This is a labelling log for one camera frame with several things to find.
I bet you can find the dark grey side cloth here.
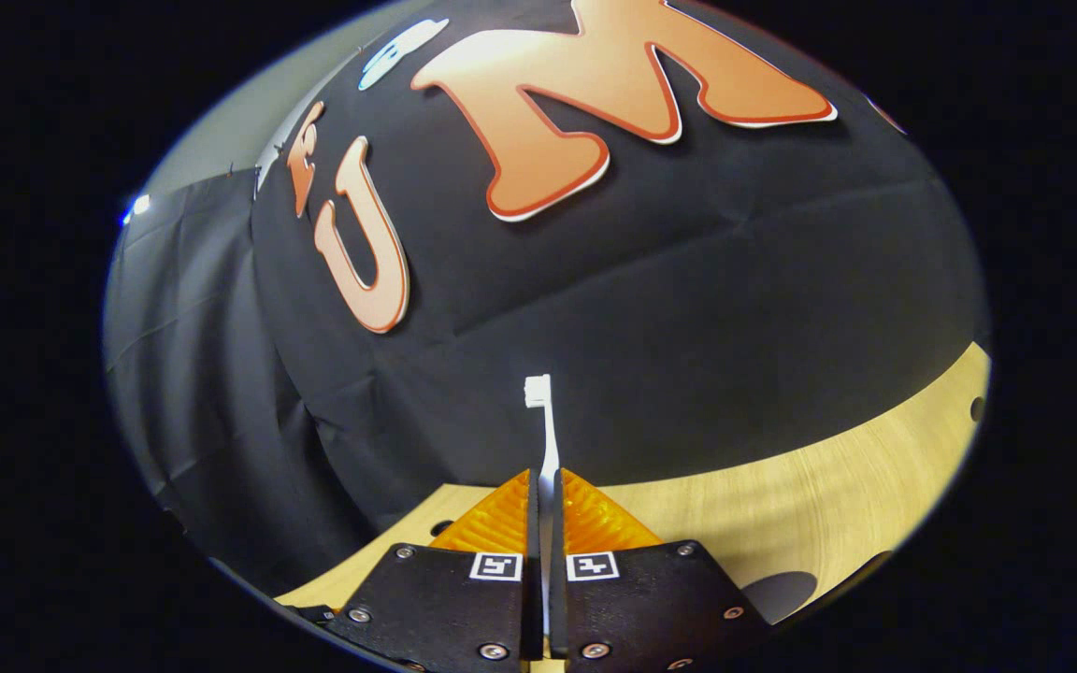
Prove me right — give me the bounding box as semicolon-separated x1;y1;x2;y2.
107;173;371;599

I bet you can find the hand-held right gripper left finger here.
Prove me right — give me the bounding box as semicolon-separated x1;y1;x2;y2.
326;468;546;670

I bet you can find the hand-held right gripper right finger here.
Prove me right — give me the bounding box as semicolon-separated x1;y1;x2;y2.
548;468;773;670

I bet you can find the white toothbrush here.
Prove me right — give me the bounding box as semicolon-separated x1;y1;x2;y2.
524;375;564;599

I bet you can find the dark round coaster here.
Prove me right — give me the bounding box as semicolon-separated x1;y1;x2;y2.
742;570;820;625

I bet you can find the black backdrop cloth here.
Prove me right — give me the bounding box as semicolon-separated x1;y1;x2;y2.
253;0;988;599

